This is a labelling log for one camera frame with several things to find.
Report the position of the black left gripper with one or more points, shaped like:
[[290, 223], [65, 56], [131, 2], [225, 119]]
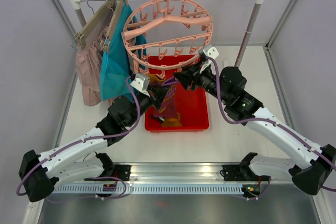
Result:
[[157, 94]]

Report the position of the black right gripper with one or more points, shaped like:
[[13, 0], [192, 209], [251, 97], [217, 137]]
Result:
[[190, 73]]

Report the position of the purple sock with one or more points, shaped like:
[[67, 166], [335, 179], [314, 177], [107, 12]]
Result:
[[155, 80], [168, 109]]

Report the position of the pink round clip hanger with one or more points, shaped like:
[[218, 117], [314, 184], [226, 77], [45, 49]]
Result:
[[169, 34]]

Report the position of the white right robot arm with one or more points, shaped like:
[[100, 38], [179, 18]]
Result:
[[308, 165]]

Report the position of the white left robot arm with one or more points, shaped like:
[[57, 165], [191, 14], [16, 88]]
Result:
[[123, 117]]

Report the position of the beige clip hanger right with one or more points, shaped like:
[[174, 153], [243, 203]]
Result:
[[112, 25]]

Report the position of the beige clip hanger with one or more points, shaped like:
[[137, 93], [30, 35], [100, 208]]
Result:
[[96, 23], [112, 25]]

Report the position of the beige clip hanger left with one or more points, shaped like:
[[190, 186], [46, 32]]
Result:
[[96, 23]]

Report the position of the red plastic bin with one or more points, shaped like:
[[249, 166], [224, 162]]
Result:
[[191, 105]]

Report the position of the yellow brown striped sock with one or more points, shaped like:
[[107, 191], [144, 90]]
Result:
[[172, 122]]

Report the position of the teal shirt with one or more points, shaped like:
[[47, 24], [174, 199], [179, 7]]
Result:
[[116, 65]]

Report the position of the pink skirt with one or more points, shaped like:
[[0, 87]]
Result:
[[88, 66]]

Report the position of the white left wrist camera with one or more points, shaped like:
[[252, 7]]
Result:
[[141, 83]]

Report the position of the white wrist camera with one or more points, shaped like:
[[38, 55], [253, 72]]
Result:
[[141, 83], [207, 56]]

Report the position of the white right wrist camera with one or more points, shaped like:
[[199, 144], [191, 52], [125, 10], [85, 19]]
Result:
[[207, 56]]

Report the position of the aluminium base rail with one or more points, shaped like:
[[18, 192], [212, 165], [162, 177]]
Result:
[[173, 171]]

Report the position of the white slotted cable duct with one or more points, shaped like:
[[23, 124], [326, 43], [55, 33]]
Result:
[[177, 189]]

